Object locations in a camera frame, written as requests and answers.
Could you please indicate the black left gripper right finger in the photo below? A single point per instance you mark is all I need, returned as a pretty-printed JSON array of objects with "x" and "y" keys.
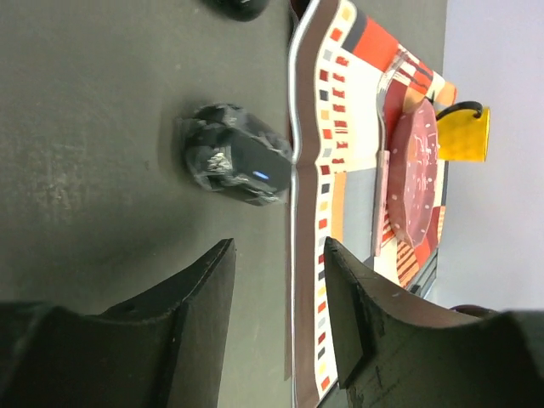
[{"x": 395, "y": 349}]

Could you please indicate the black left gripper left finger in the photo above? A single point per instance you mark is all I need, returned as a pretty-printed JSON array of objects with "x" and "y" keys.
[{"x": 162, "y": 348}]

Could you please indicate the black marbled earbud case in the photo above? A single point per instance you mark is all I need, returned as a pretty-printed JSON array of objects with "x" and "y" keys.
[{"x": 227, "y": 149}]

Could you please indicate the glossy black gold-trim charging case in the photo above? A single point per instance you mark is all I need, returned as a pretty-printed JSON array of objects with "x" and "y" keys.
[{"x": 240, "y": 10}]

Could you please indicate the pink dotted plate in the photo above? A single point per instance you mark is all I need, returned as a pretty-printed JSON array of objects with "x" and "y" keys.
[{"x": 413, "y": 172}]

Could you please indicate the colourful patchwork placemat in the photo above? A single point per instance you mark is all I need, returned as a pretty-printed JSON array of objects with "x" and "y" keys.
[{"x": 337, "y": 56}]

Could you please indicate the silver fork pink handle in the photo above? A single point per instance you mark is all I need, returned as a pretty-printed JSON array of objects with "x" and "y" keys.
[{"x": 382, "y": 154}]

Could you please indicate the yellow mug black handle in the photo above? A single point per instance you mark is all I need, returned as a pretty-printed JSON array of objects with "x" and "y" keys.
[{"x": 463, "y": 132}]

